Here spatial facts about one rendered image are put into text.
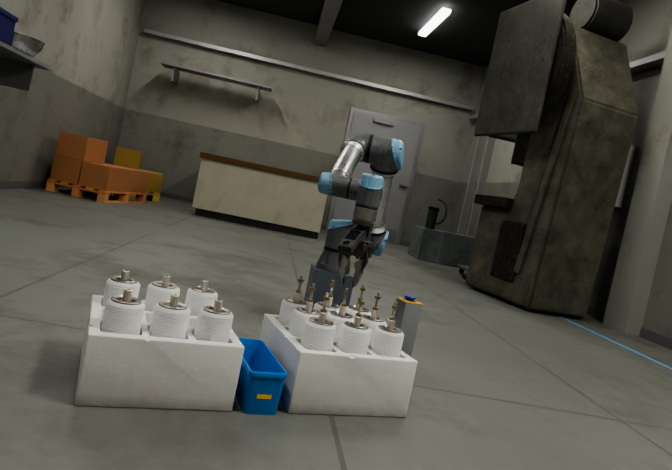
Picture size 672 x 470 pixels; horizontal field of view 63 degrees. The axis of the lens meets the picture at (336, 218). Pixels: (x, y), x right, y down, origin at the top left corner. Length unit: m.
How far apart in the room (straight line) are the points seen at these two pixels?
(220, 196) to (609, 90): 4.62
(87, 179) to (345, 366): 5.54
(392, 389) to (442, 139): 8.46
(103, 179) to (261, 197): 1.92
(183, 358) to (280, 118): 8.25
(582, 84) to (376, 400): 3.80
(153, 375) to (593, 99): 4.25
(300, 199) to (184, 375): 5.87
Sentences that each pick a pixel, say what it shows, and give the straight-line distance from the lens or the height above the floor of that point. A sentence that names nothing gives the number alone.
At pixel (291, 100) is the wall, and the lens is 9.63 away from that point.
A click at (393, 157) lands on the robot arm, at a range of 2.19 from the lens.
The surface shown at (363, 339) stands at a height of 0.22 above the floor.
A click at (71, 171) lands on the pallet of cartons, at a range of 6.99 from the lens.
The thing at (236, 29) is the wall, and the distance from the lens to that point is 9.88.
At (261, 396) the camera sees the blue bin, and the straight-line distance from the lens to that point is 1.59.
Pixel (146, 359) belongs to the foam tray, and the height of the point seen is 0.13.
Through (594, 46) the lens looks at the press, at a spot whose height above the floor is 2.33.
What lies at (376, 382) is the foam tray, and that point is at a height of 0.11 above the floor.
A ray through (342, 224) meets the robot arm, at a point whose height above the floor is 0.51.
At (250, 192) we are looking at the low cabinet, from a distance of 7.27.
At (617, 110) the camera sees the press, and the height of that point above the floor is 1.80.
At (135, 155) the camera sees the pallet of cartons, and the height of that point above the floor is 0.59.
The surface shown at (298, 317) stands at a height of 0.23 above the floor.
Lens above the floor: 0.63
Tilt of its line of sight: 2 degrees down
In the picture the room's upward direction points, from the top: 12 degrees clockwise
